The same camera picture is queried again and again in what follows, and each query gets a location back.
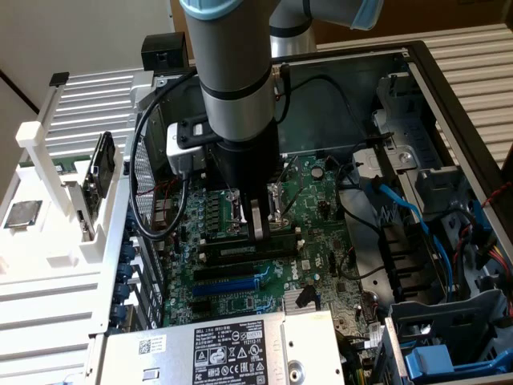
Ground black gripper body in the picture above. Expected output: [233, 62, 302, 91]
[207, 119, 281, 201]

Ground black RAM slot bank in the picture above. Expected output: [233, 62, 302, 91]
[198, 226, 305, 268]

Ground metal socket locking lever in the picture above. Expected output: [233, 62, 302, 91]
[280, 155, 302, 220]

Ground long black expansion slot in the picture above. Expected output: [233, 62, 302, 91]
[193, 262, 256, 282]

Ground green motherboard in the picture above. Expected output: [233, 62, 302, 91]
[160, 154, 382, 334]

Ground blue expansion slot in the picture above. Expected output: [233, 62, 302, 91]
[192, 276, 257, 297]

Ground silver chipset heat sink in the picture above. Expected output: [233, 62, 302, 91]
[283, 289, 317, 318]

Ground open black PC case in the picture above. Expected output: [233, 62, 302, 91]
[86, 39, 513, 385]

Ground black plastic air shroud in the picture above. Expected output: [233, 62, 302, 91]
[378, 224, 446, 306]

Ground silver power supply unit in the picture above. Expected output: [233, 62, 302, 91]
[94, 308, 345, 385]

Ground grey metal drive cage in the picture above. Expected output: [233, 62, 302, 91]
[372, 74, 470, 217]

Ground printed cardboard box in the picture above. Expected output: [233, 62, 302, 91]
[170, 0, 194, 61]

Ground white parts rack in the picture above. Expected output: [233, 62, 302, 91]
[0, 71, 125, 282]

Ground silver CPU chip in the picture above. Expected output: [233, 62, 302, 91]
[2, 199, 44, 230]

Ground plain brown cardboard box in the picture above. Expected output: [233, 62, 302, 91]
[314, 0, 513, 45]

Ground CPU socket with metal frame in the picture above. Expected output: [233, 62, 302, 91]
[224, 186, 292, 234]

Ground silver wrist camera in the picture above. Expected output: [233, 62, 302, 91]
[166, 115, 220, 176]

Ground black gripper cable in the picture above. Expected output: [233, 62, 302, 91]
[272, 63, 293, 124]

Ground thin red wire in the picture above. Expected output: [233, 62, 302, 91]
[135, 178, 180, 197]

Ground thin black wire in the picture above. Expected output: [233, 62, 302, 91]
[335, 156, 388, 282]

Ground black camera cable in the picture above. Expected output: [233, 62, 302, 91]
[132, 70, 209, 241]

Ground black wire with connector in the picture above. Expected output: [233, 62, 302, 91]
[290, 75, 370, 141]

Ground blue SATA wire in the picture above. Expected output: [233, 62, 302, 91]
[430, 234, 462, 298]
[365, 175, 432, 241]

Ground black box-shaped mount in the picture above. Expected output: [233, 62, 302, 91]
[141, 33, 189, 74]

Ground graphics card with metal bracket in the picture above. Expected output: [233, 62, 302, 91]
[75, 176, 101, 241]

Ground grey disk bay blue rail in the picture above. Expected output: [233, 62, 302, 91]
[384, 288, 513, 382]

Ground red black twisted wire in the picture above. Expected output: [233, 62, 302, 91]
[480, 188, 513, 208]

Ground red yellow power wires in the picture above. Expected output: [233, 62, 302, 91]
[479, 240, 513, 282]

